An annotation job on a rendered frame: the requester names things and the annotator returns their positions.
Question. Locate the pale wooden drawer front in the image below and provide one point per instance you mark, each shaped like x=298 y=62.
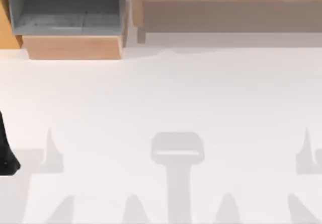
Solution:
x=73 y=47

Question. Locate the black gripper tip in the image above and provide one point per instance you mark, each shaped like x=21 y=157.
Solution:
x=7 y=158

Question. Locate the wooden cupboard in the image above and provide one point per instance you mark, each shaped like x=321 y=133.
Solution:
x=7 y=30

